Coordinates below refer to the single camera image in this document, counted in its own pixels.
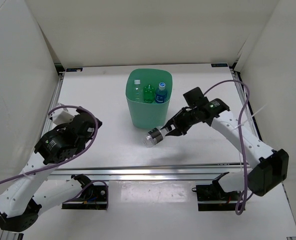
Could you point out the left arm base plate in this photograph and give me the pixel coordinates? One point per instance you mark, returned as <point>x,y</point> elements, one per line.
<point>93,197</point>

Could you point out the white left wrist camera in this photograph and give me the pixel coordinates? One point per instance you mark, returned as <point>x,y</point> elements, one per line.
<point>61,116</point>

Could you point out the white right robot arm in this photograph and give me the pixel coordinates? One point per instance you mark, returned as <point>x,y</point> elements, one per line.
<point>269,166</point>

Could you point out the blue table corner sticker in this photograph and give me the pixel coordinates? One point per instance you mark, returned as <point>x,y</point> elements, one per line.
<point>75,69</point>

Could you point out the clear unlabelled plastic bottle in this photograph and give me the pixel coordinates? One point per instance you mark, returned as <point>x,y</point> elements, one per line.
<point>137,90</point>

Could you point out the dark blue label bottle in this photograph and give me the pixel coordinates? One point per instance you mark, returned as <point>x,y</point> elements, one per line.
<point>161,93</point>

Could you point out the blue right corner sticker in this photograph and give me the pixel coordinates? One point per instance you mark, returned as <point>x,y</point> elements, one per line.
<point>219,65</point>

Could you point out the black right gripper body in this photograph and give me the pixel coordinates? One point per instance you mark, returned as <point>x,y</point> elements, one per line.
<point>190,118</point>

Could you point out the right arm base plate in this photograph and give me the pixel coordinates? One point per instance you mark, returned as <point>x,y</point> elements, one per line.
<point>209,199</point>

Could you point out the green soda bottle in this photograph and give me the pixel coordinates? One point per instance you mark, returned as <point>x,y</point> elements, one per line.
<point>148,93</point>

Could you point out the black label small bottle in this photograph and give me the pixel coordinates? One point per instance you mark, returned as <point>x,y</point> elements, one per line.
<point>156,135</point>

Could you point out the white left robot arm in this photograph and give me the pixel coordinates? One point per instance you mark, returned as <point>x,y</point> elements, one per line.
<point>20,204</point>

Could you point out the aluminium table frame rail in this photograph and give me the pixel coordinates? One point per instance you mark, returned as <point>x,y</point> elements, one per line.
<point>150,196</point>

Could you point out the green plastic bin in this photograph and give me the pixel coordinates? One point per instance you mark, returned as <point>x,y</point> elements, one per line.
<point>148,115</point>

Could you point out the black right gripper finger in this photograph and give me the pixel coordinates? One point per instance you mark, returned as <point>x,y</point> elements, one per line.
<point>172,131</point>
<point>180,120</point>

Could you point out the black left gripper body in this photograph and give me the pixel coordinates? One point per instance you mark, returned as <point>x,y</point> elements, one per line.
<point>82,144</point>

